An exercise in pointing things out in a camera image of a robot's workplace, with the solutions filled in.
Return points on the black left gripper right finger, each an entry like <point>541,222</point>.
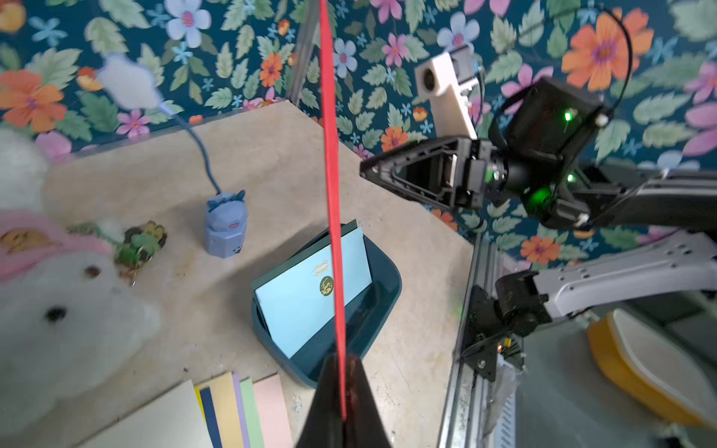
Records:
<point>363,427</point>

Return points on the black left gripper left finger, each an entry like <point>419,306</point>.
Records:
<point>324,426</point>

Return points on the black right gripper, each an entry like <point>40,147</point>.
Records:
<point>472,172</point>

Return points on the light blue envelope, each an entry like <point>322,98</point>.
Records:
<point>297,304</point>

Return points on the red envelope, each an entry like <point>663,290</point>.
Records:
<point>332,172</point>

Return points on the dark green envelope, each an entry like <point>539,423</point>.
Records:
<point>318,243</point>

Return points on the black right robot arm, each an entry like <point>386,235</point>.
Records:
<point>537,159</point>

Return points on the dark teal storage box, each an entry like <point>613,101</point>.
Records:
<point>364,319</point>

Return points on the pink envelope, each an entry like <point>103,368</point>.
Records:
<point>273,414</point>

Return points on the light green envelope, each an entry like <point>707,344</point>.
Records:
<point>251,414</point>

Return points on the yellow envelope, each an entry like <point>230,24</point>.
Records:
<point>224,396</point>

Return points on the navy blue envelope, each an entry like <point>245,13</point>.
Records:
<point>207,404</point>

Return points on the cream envelope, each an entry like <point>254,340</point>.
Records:
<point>172,420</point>

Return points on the small green flower toy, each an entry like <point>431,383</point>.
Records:
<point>133,246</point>

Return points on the white plush bunny toy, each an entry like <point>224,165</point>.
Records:
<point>68,321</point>

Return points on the yellow white plastic container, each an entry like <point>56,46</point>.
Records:
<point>648,367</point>

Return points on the blue cat desk lamp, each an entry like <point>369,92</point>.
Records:
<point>133,88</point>

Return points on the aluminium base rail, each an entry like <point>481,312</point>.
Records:
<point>480,405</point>

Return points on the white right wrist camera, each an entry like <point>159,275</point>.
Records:
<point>446,80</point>

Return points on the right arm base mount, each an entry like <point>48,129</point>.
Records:
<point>523,301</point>

